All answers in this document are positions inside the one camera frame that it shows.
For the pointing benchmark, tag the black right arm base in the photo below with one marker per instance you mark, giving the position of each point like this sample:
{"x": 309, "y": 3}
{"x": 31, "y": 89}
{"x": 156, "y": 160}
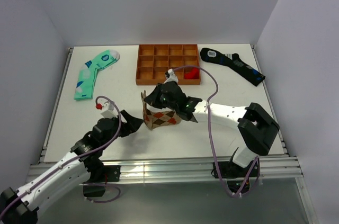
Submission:
{"x": 235, "y": 175}

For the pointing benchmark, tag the aluminium frame rail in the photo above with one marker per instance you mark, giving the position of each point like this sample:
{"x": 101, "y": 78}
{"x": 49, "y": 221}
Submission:
{"x": 196, "y": 170}

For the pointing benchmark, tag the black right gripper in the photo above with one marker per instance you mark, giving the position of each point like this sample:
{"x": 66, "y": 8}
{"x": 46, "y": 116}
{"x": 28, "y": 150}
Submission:
{"x": 152, "y": 99}

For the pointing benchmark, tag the red rolled sock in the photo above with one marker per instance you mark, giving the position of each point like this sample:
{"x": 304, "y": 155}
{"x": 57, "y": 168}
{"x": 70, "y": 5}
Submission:
{"x": 192, "y": 74}

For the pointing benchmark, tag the black blue sock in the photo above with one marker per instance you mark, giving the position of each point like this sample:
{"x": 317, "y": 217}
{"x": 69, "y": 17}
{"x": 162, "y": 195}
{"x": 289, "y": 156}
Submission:
{"x": 233, "y": 61}

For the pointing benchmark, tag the brown argyle sock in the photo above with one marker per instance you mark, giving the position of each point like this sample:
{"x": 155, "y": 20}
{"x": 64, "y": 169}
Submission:
{"x": 154, "y": 120}

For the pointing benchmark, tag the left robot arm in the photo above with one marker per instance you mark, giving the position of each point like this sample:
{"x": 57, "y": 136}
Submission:
{"x": 81, "y": 165}

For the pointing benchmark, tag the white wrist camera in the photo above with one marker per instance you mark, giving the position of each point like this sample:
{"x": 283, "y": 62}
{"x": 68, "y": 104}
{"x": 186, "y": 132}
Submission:
{"x": 171, "y": 76}
{"x": 106, "y": 109}

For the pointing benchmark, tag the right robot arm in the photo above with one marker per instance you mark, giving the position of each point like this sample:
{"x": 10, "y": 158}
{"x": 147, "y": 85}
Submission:
{"x": 257, "y": 128}

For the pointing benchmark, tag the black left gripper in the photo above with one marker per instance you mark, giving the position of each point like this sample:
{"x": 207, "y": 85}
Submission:
{"x": 132, "y": 124}

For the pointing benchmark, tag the mint green sock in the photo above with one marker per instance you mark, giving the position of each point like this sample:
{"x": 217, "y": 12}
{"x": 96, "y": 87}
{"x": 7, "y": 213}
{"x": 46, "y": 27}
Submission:
{"x": 88, "y": 73}

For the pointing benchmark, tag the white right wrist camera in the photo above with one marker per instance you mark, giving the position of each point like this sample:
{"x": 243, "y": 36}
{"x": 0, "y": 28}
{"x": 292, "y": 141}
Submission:
{"x": 171, "y": 76}

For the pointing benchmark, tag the orange compartment tray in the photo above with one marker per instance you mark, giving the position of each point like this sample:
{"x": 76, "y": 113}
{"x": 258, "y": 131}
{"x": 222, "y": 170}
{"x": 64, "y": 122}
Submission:
{"x": 154, "y": 60}

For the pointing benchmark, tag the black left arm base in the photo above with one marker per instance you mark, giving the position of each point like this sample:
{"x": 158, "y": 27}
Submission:
{"x": 99, "y": 183}

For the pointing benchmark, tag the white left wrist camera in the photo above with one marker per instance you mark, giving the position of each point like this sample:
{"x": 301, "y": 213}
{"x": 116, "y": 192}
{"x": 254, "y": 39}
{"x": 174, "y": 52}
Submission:
{"x": 106, "y": 109}

